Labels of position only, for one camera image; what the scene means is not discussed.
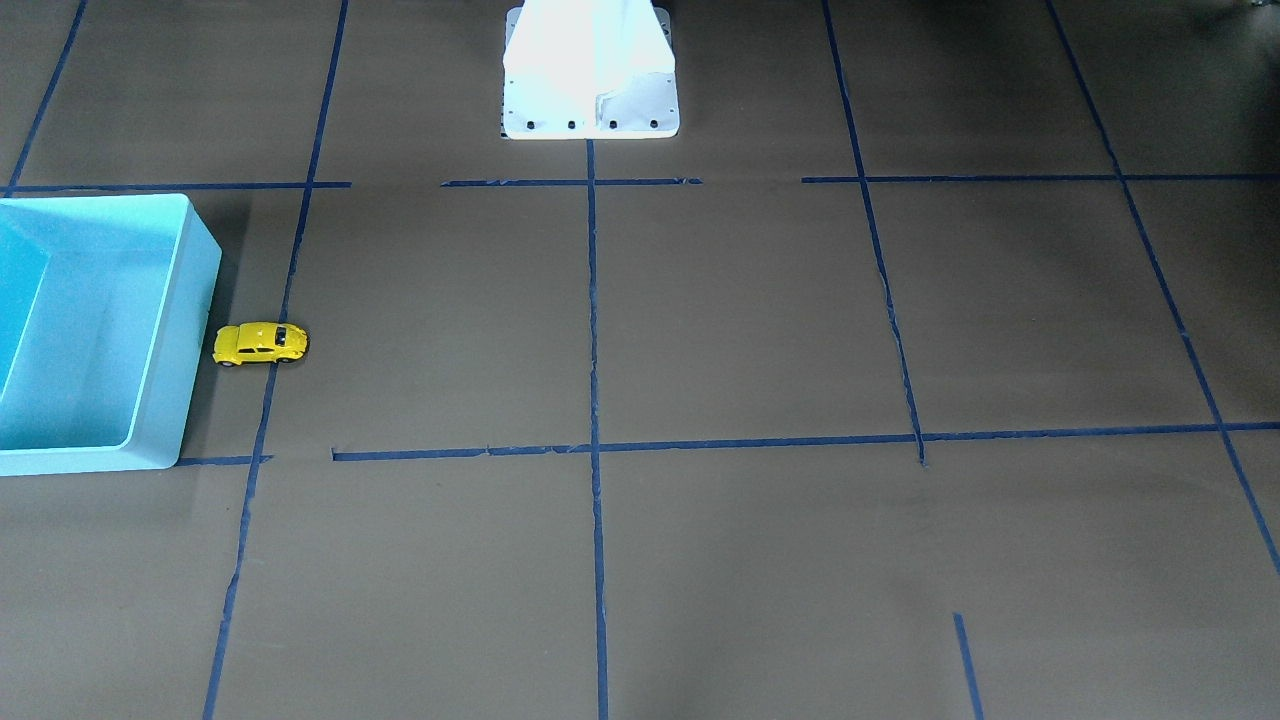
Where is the yellow beetle toy car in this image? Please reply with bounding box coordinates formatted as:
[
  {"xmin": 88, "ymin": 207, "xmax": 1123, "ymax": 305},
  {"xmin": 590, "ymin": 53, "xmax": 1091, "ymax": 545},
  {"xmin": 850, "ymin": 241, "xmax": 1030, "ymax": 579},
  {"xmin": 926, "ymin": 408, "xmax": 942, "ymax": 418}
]
[{"xmin": 212, "ymin": 322, "xmax": 310, "ymax": 366}]

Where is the light blue plastic bin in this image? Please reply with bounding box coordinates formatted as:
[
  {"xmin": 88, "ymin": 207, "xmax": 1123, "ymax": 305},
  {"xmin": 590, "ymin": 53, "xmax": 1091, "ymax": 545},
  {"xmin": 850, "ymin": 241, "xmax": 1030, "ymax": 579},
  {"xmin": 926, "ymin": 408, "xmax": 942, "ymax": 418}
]
[{"xmin": 1, "ymin": 193, "xmax": 221, "ymax": 477}]

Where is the white camera stand base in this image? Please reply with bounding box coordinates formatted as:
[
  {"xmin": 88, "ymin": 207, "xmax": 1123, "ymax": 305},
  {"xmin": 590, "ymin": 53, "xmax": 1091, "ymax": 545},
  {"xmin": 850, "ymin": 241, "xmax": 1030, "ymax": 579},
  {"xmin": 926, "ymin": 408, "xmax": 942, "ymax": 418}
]
[{"xmin": 500, "ymin": 1, "xmax": 681, "ymax": 141}]

